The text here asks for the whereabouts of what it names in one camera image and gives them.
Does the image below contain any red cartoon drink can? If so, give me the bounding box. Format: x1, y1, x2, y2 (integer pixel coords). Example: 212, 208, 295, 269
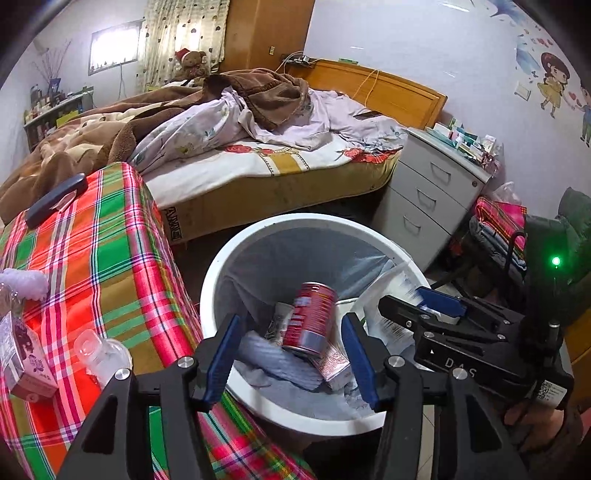
281, 282, 337, 358

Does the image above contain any white foam net sleeve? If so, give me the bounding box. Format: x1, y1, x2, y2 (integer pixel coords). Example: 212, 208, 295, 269
0, 268, 49, 301

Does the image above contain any white trash bin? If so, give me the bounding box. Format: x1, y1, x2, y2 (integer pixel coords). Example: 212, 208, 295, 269
199, 214, 427, 438

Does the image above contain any person right hand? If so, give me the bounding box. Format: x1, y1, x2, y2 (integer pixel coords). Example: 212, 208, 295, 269
504, 402, 585, 455

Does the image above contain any folded colourful clothes pile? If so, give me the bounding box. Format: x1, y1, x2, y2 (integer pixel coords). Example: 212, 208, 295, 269
469, 196, 527, 281

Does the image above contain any grey drawer nightstand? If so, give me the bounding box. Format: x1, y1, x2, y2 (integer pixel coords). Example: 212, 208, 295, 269
370, 128, 491, 271

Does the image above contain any small clear plastic bottle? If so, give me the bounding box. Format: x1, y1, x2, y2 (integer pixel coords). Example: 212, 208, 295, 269
73, 329, 133, 388

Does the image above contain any plaid red green bedcover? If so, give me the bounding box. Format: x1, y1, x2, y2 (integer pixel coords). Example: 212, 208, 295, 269
1, 163, 311, 479

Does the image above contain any bed mattress floral sheet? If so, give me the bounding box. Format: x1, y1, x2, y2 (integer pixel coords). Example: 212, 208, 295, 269
143, 140, 402, 244

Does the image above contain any wooden headboard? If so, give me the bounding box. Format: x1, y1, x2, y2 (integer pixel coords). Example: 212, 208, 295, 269
287, 60, 448, 129

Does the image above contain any purple white milk carton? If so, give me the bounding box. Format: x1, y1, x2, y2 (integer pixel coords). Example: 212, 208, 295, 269
1, 312, 58, 403

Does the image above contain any pale floral quilt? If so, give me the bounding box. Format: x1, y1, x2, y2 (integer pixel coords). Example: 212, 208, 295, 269
128, 87, 407, 173

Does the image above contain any brown blanket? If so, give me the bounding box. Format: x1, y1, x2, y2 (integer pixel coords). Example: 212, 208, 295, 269
1, 68, 310, 224

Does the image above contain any brown teddy bear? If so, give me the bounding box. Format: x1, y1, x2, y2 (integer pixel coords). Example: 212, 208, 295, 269
173, 48, 208, 81

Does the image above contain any wooden wardrobe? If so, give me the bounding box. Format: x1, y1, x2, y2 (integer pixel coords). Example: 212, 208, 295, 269
219, 0, 315, 72

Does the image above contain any window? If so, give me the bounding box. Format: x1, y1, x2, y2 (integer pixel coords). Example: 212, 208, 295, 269
88, 20, 142, 76

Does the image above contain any patterned curtain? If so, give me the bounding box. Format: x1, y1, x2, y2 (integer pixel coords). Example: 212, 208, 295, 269
136, 0, 230, 92

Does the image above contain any cartoon girl wall sticker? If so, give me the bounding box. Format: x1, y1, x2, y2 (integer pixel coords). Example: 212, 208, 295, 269
516, 46, 590, 148

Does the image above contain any wall shelf with items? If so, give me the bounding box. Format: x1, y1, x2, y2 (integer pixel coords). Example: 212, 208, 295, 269
23, 84, 94, 152

